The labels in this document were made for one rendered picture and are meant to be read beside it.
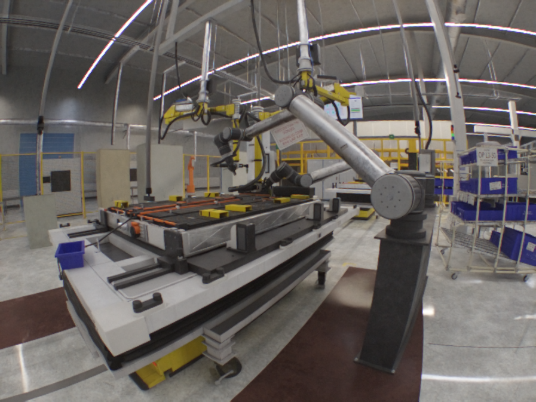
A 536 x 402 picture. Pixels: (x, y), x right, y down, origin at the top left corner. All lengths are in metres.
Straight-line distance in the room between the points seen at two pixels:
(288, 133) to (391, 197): 1.52
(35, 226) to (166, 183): 3.54
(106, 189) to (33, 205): 1.81
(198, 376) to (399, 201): 1.50
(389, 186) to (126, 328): 1.06
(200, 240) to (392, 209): 0.84
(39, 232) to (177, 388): 4.43
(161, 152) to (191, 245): 5.50
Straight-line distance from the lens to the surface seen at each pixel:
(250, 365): 1.71
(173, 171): 6.63
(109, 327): 0.72
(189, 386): 1.62
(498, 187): 3.30
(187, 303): 0.82
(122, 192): 6.01
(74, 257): 1.21
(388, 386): 1.66
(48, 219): 5.41
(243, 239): 1.06
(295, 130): 2.36
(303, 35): 2.30
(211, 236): 1.11
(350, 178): 10.95
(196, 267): 0.96
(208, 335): 1.37
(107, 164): 5.88
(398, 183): 1.02
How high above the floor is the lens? 1.22
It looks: 6 degrees down
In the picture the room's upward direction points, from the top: straight up
